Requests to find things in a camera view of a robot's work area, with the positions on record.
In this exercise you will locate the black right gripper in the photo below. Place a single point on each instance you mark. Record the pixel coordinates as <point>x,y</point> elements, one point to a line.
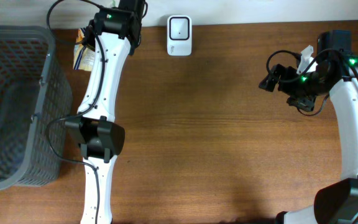
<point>286,73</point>

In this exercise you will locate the yellow wet wipes pack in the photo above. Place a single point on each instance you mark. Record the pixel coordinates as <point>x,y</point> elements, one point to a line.
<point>83,58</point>

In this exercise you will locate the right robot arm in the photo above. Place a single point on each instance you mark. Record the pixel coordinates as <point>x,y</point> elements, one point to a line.
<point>329,70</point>

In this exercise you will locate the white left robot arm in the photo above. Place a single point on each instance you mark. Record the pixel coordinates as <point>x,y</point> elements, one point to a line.
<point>114,33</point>

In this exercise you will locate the white barcode scanner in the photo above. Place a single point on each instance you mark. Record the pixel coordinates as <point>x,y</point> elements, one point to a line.
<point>179,35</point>

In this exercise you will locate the grey plastic basket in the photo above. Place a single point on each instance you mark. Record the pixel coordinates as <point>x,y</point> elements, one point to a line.
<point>33,91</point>

